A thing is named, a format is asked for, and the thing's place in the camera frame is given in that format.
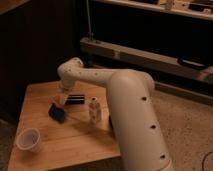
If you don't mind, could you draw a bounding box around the black cable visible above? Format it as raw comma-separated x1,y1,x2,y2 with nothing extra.
200,150,213,171

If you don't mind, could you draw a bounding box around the wooden shelf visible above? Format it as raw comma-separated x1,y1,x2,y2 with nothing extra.
94,0,213,21

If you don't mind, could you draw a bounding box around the black rectangular eraser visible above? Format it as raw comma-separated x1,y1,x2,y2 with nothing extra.
66,95,85,104

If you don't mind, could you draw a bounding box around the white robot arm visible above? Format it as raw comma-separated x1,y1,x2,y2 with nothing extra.
57,58,174,171

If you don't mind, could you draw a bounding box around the black round bowl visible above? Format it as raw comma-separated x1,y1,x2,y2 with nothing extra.
108,115,114,130

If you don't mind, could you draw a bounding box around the small wooden table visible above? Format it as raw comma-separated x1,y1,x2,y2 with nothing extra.
7,82,119,171

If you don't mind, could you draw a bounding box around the blue crumpled cloth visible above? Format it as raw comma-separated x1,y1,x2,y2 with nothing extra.
48,104,65,123

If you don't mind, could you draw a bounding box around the metal pole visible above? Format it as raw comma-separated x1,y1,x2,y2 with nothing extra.
86,0,94,41

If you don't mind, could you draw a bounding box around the small clear bottle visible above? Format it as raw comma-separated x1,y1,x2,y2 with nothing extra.
89,97,102,123

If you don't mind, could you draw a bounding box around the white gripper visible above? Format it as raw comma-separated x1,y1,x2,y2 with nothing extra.
51,82,72,106

